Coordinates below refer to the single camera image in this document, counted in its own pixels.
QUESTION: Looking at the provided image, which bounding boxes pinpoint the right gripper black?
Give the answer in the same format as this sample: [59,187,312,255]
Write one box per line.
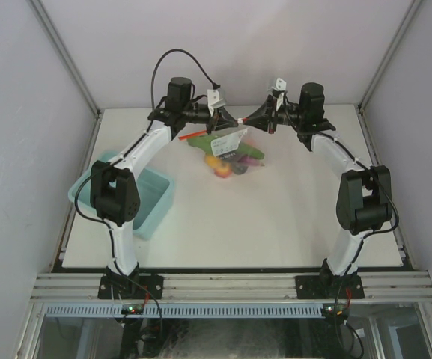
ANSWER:
[243,96,305,135]

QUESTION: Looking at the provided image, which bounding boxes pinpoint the clear zip top bag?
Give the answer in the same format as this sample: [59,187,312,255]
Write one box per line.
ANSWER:
[178,118,265,179]

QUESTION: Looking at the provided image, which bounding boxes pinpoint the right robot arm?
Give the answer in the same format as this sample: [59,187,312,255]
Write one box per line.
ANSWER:
[243,78,398,298]

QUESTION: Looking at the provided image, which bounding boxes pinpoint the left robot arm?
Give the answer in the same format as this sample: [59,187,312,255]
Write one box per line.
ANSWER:
[89,77,237,299]

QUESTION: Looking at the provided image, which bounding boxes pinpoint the fake green vegetable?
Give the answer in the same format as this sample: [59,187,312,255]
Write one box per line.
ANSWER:
[186,135,265,160]

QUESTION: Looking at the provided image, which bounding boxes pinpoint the fake orange fruit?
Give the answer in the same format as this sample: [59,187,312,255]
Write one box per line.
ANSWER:
[204,154,221,168]

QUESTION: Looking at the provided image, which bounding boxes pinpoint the fake red yellow apple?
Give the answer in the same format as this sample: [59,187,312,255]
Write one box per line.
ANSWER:
[214,166,232,178]

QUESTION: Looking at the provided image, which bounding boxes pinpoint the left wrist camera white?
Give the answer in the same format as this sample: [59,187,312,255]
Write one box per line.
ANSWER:
[207,90,226,116]

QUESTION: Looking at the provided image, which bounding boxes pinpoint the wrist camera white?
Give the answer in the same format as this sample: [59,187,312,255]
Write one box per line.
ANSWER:
[269,77,287,102]
[207,90,226,116]

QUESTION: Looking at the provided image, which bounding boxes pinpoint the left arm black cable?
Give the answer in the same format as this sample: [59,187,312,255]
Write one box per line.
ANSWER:
[151,48,221,113]

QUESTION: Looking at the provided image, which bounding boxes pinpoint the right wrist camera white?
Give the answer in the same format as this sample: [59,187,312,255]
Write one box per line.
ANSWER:
[269,77,287,102]

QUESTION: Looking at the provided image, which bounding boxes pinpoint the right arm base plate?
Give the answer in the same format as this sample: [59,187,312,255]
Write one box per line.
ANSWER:
[295,274,365,299]

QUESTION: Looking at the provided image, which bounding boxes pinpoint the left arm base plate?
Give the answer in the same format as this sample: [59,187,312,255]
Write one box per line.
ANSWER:
[97,274,164,300]

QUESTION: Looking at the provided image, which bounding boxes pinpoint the aluminium rail frame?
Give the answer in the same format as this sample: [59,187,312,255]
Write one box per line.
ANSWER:
[30,271,432,304]

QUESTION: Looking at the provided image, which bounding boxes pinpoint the blue slotted cable duct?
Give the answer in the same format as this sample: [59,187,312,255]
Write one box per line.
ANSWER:
[46,303,323,319]

